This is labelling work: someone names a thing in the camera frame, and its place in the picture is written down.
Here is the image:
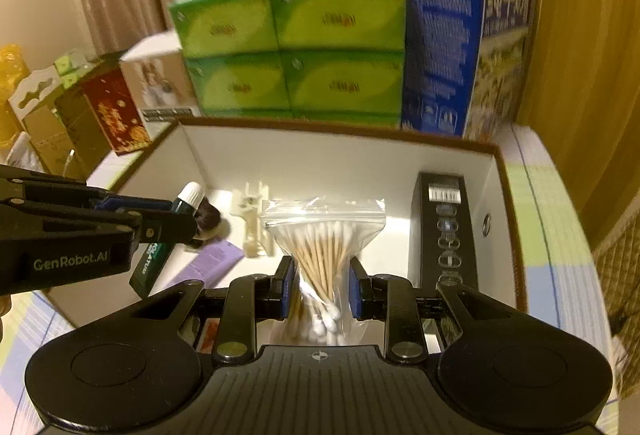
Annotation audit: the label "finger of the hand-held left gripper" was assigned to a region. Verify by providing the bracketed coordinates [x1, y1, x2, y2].
[0, 165, 175, 213]
[0, 201, 201, 247]

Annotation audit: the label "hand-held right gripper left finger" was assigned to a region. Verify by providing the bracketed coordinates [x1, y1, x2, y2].
[130, 256, 298, 363]

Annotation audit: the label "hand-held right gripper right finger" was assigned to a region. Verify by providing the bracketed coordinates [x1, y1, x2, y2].
[349, 256, 521, 363]

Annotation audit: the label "green tube with white cap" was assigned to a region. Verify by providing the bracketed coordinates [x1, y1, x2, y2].
[129, 182, 206, 298]

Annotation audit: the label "brown velvet scrunchie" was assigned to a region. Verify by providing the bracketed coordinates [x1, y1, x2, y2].
[189, 199, 231, 252]

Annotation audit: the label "bag of cotton swabs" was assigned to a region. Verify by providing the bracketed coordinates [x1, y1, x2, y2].
[261, 196, 387, 347]

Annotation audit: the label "purple tube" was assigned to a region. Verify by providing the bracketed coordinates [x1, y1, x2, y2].
[170, 239, 243, 290]

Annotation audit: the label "white hair claw clip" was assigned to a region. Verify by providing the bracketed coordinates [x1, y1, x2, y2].
[231, 182, 275, 258]

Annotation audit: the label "red snack packet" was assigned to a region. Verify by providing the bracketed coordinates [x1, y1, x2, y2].
[199, 319, 221, 353]

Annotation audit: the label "black product box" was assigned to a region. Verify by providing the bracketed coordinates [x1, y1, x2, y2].
[409, 171, 482, 301]

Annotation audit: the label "large brown cardboard box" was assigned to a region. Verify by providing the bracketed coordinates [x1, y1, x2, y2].
[37, 116, 530, 351]

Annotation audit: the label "person's left hand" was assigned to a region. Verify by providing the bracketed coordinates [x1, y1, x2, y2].
[0, 294, 13, 337]

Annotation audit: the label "red gift box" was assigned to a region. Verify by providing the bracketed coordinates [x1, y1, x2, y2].
[82, 68, 153, 157]

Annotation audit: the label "gold cardboard box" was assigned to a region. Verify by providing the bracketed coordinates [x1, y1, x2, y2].
[25, 88, 116, 188]

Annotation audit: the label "white product box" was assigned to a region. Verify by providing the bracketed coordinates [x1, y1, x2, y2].
[119, 32, 201, 126]

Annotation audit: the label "green tissue pack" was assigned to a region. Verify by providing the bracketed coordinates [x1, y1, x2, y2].
[281, 49, 406, 113]
[267, 0, 407, 52]
[184, 52, 293, 113]
[167, 0, 278, 58]

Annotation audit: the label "white ornate cardboard cutout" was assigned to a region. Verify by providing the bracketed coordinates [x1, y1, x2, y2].
[7, 62, 66, 121]

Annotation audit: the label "small green tissue packs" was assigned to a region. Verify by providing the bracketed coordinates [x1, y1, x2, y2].
[52, 48, 101, 76]

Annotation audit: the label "yellow plastic bag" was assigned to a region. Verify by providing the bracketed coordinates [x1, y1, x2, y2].
[0, 44, 36, 146]

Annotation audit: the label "blue milk carton box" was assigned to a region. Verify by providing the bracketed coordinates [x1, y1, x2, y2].
[401, 0, 537, 140]

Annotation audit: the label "quilted chair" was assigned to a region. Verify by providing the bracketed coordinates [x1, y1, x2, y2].
[592, 210, 640, 346]

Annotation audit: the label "gold curtain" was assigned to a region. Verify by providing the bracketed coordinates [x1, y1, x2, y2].
[515, 0, 640, 246]

